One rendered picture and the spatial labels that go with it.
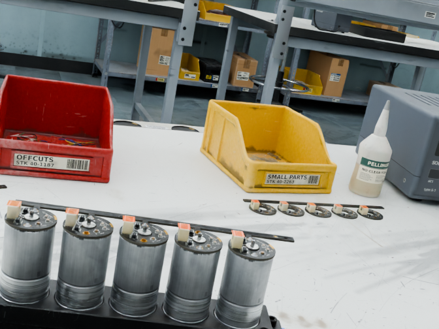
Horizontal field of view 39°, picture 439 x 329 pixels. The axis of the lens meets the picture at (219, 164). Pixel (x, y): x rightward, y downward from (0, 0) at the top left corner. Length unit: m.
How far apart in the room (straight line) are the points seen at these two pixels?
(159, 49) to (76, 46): 0.68
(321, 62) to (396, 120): 4.34
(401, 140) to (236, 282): 0.40
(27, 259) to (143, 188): 0.24
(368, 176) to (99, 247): 0.39
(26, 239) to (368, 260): 0.28
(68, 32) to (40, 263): 4.40
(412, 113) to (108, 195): 0.33
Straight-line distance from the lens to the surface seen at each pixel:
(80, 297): 0.32
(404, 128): 0.69
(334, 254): 0.49
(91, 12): 2.61
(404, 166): 0.68
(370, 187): 0.65
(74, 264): 0.31
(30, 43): 4.69
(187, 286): 0.31
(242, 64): 4.55
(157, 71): 4.41
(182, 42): 2.66
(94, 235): 0.30
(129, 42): 4.77
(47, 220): 0.31
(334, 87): 4.99
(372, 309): 0.43
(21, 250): 0.31
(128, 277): 0.31
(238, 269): 0.31
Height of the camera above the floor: 0.95
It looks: 18 degrees down
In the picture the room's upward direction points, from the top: 11 degrees clockwise
